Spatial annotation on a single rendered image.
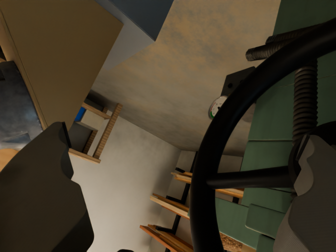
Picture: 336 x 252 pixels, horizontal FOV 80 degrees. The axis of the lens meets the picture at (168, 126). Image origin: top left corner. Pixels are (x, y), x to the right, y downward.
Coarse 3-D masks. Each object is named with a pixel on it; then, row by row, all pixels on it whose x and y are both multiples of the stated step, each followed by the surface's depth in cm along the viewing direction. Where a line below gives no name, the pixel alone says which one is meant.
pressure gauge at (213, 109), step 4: (220, 96) 46; (224, 96) 45; (216, 100) 47; (220, 100) 45; (224, 100) 44; (212, 104) 47; (216, 104) 46; (220, 104) 45; (212, 108) 46; (216, 108) 45; (208, 112) 47; (212, 112) 46; (208, 116) 46; (212, 116) 45
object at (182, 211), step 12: (192, 168) 378; (180, 180) 368; (228, 192) 261; (240, 192) 244; (168, 204) 312; (180, 204) 310; (180, 216) 356; (144, 228) 331; (156, 228) 327; (168, 228) 343; (168, 240) 293; (180, 240) 311
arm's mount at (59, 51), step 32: (0, 0) 34; (32, 0) 36; (64, 0) 40; (0, 32) 42; (32, 32) 36; (64, 32) 39; (96, 32) 43; (32, 64) 36; (64, 64) 39; (96, 64) 43; (32, 96) 36; (64, 96) 39
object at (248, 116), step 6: (252, 66) 46; (234, 72) 50; (240, 72) 49; (246, 72) 47; (228, 78) 51; (234, 78) 49; (240, 78) 48; (228, 84) 50; (234, 84) 48; (222, 90) 51; (228, 90) 49; (252, 108) 48; (246, 114) 52; (252, 114) 51; (246, 120) 55
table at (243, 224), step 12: (216, 204) 42; (228, 204) 39; (240, 204) 38; (252, 204) 26; (216, 216) 40; (228, 216) 38; (240, 216) 36; (252, 216) 25; (264, 216) 24; (276, 216) 23; (228, 228) 37; (240, 228) 35; (252, 228) 25; (264, 228) 24; (276, 228) 23; (240, 240) 35; (252, 240) 33
